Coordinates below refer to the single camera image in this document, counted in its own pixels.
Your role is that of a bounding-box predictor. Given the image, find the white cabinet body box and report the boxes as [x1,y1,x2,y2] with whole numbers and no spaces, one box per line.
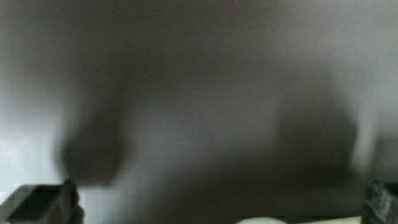
[0,0,398,224]

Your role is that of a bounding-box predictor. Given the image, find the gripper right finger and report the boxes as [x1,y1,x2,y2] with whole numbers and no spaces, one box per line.
[361,181,398,224]

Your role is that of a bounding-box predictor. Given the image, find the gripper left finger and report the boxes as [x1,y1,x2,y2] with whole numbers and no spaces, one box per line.
[0,181,86,224]

